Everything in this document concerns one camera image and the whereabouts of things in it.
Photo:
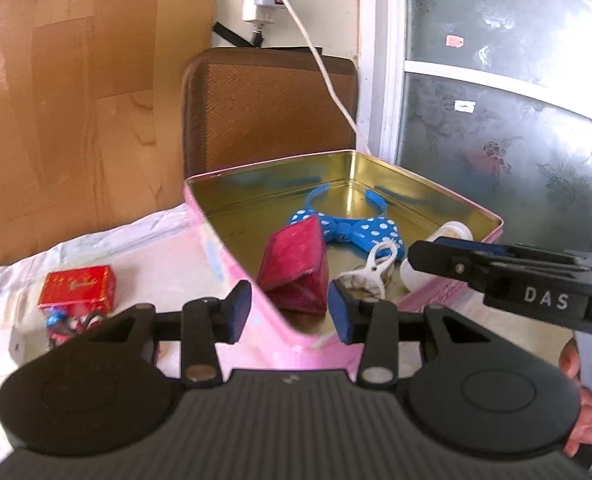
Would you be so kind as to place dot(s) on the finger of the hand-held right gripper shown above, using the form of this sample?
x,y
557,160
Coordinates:
x,y
565,259
445,260

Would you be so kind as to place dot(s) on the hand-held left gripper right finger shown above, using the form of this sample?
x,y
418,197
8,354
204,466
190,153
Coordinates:
x,y
341,312

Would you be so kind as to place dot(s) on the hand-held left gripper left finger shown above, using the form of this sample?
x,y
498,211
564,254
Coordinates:
x,y
237,312

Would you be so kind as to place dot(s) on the white plastic bottle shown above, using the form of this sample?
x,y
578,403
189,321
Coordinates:
x,y
455,231

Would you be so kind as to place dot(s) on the magenta wallet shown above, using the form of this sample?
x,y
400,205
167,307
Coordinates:
x,y
296,255

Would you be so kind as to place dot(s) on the blue polka-dot bow headband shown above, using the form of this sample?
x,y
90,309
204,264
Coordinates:
x,y
370,230

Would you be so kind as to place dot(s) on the pink tin box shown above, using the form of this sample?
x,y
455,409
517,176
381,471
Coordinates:
x,y
236,220

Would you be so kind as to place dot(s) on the red cigarette box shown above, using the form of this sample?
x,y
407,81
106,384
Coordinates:
x,y
78,285

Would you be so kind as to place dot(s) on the white phone charger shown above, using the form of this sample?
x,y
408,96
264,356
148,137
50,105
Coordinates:
x,y
17,345

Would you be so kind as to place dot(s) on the person's right hand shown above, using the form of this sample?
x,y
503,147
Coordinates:
x,y
583,420

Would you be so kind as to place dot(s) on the pale bed sheet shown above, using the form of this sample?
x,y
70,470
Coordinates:
x,y
141,255

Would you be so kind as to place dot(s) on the white sticker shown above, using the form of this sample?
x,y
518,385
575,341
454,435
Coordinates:
x,y
464,106

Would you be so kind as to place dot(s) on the white frosted glass door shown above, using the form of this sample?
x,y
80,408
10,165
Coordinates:
x,y
500,110

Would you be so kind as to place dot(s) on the brown woven chair back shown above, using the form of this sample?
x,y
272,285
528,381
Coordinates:
x,y
266,110

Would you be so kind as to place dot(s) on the red sticker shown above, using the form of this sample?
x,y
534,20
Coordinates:
x,y
454,41

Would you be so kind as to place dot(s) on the wooden headboard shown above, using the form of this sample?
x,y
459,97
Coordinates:
x,y
66,110

